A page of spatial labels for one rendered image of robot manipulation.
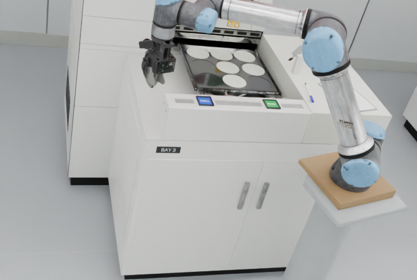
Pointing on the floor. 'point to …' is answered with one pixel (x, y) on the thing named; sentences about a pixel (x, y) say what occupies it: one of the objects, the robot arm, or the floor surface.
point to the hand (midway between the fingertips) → (151, 83)
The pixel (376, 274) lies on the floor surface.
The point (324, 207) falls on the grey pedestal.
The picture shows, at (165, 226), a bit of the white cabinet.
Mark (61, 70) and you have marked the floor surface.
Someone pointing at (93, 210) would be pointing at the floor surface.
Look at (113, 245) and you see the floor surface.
